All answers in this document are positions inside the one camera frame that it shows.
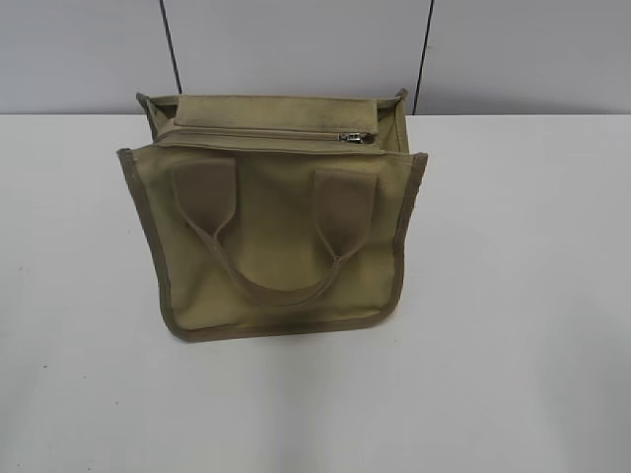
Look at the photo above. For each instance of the silver zipper pull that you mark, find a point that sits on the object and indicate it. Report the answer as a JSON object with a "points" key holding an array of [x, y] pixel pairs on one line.
{"points": [[356, 138]]}

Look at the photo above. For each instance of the yellow canvas tote bag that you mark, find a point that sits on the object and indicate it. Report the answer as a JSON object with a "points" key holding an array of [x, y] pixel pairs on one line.
{"points": [[261, 223]]}

